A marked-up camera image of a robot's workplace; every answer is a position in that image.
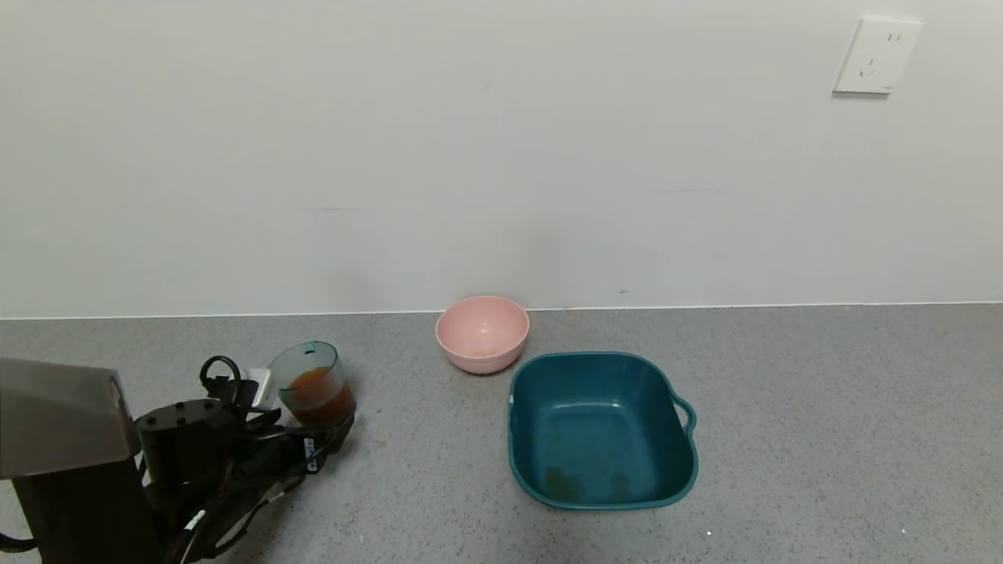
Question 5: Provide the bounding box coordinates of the ribbed translucent blue-grey cup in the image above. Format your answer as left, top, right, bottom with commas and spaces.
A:
268, 340, 358, 428

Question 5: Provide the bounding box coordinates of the teal plastic basin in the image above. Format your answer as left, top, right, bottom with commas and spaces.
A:
507, 351, 700, 512

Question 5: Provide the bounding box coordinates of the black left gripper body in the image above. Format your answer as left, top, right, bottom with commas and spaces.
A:
246, 426, 329, 475

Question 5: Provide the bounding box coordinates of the thin black camera cable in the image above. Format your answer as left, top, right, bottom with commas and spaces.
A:
199, 356, 244, 402

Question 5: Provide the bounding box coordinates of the orange-brown liquid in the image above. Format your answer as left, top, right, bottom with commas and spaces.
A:
288, 366, 357, 428

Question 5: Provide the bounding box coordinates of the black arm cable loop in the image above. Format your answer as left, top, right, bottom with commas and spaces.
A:
161, 468, 308, 564

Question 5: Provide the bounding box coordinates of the pink ribbed bowl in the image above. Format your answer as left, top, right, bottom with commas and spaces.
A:
435, 295, 530, 375

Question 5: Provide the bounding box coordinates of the white wall socket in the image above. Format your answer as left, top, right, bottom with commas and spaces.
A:
832, 17, 924, 96

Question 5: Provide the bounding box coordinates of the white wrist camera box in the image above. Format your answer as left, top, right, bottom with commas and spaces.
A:
239, 367, 274, 410

